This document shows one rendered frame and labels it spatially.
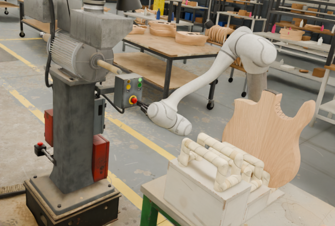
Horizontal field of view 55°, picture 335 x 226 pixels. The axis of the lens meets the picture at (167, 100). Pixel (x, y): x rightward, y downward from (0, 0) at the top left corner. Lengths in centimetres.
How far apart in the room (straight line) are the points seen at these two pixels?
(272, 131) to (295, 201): 33
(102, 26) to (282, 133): 88
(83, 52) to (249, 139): 98
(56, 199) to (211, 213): 139
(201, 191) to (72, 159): 128
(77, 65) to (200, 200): 103
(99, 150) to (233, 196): 137
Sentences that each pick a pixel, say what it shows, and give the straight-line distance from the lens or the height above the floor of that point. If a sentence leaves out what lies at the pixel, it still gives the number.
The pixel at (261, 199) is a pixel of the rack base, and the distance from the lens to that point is 131.
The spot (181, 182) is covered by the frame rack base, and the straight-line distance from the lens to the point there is 119.
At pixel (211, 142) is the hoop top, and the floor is 120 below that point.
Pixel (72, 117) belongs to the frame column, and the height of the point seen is 85.
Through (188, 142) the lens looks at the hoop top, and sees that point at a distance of 112.
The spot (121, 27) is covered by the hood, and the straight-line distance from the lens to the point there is 155.
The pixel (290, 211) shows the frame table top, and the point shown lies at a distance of 142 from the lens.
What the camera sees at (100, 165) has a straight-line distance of 237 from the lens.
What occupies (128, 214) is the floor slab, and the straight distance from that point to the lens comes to 265.
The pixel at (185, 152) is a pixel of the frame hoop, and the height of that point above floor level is 116.
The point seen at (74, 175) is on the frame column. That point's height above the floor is 41.
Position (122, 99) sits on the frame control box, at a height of 99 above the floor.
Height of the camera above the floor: 173
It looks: 21 degrees down
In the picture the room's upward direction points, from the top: 7 degrees clockwise
